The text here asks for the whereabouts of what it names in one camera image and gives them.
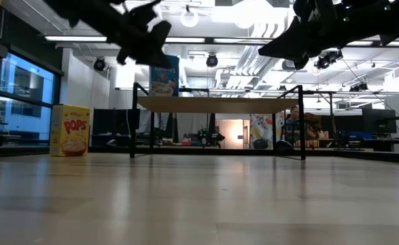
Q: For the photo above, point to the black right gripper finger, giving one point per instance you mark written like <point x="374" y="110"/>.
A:
<point x="287" y="42"/>
<point x="300" y="62"/>

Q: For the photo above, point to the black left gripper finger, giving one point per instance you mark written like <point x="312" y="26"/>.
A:
<point x="123" y="57"/>
<point x="155" y="47"/>

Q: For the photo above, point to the blue Rice Krispies cereal box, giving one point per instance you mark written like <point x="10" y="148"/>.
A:
<point x="167" y="81"/>

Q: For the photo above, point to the yellow Corn Pops cereal box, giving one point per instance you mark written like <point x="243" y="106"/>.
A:
<point x="69" y="129"/>

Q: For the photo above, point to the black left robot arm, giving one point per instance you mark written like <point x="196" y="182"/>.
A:
<point x="83" y="13"/>

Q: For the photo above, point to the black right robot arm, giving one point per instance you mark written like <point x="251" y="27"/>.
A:
<point x="382" y="24"/>

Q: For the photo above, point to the black ceiling spotlight cluster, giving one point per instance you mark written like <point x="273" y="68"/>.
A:
<point x="323" y="63"/>

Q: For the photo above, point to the long LED light bar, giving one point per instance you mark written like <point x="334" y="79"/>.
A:
<point x="185" y="39"/>

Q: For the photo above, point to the round white ceiling lamp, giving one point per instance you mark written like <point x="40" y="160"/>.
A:
<point x="189" y="18"/>

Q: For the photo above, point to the person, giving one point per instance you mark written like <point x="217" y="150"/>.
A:
<point x="312" y="120"/>
<point x="293" y="117"/>

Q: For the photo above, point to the black monitor back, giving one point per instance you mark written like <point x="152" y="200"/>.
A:
<point x="114" y="122"/>

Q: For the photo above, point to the dark computer monitor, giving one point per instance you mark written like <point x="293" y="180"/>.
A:
<point x="379" y="120"/>

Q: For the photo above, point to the small black robot green lights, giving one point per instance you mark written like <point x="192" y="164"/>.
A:
<point x="207" y="137"/>

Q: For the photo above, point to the colourful wall poster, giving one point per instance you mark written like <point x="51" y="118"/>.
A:
<point x="262" y="127"/>

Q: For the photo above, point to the wooden shelf with black frame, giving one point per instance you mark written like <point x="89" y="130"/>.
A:
<point x="216" y="105"/>

